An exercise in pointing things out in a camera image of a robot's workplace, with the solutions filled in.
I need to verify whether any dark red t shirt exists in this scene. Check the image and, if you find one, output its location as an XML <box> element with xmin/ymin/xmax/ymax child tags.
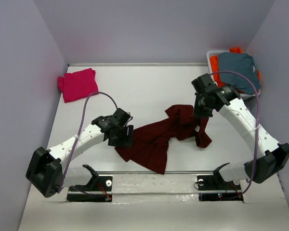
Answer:
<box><xmin>115</xmin><ymin>104</ymin><xmax>212</xmax><ymax>174</ymax></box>

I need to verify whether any white laundry basket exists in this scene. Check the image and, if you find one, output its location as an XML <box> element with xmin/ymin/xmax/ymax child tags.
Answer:
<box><xmin>206</xmin><ymin>50</ymin><xmax>264</xmax><ymax>99</ymax></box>

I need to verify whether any folded pink t shirt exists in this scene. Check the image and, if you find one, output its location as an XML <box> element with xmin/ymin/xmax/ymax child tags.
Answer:
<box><xmin>57</xmin><ymin>68</ymin><xmax>98</xmax><ymax>103</ymax></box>

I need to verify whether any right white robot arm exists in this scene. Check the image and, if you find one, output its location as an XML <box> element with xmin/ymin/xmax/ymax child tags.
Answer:
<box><xmin>192</xmin><ymin>80</ymin><xmax>289</xmax><ymax>191</ymax></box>

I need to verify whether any orange t shirt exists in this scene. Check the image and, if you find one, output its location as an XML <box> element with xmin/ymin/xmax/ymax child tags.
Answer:
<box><xmin>210</xmin><ymin>47</ymin><xmax>262</xmax><ymax>94</ymax></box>

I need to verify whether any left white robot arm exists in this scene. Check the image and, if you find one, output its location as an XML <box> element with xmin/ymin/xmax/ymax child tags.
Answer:
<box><xmin>26</xmin><ymin>116</ymin><xmax>134</xmax><ymax>198</ymax></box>

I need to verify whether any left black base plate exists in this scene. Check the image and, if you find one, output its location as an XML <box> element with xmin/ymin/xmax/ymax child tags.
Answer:
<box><xmin>66</xmin><ymin>175</ymin><xmax>113</xmax><ymax>203</ymax></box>

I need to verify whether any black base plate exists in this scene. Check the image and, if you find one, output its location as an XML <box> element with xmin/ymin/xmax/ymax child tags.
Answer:
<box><xmin>193</xmin><ymin>175</ymin><xmax>244</xmax><ymax>202</ymax></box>
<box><xmin>66</xmin><ymin>175</ymin><xmax>113</xmax><ymax>203</ymax></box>

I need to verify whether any teal blue t shirt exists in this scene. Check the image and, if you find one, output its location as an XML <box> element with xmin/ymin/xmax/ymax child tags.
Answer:
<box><xmin>218</xmin><ymin>52</ymin><xmax>261</xmax><ymax>95</ymax></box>

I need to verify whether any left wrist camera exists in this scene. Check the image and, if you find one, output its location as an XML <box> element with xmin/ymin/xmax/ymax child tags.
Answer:
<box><xmin>108</xmin><ymin>108</ymin><xmax>133</xmax><ymax>127</ymax></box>

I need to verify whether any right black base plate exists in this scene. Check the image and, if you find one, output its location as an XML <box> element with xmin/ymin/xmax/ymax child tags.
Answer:
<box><xmin>193</xmin><ymin>175</ymin><xmax>244</xmax><ymax>202</ymax></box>

